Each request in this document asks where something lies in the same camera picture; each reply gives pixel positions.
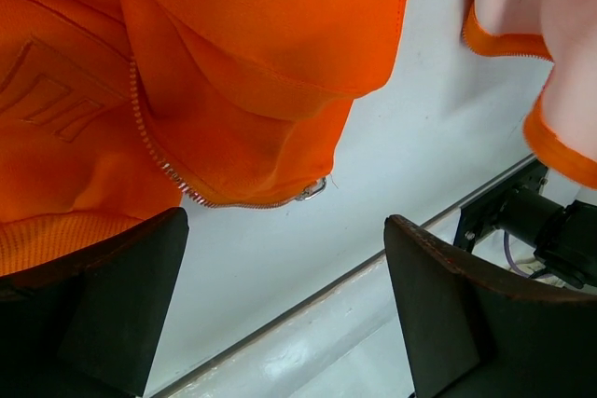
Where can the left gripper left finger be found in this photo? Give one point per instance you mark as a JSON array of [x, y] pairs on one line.
[[88, 324]]

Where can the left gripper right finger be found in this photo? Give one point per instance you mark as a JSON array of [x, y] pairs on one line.
[[473, 329]]

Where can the orange zip-up jacket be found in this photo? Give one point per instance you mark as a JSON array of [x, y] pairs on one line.
[[112, 111]]

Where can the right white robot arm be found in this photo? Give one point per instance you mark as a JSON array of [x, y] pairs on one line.
[[564, 238]]

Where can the aluminium frame rail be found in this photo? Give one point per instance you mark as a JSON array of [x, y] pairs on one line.
[[246, 270]]

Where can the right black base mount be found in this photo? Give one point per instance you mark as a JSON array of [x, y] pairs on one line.
[[479, 213]]

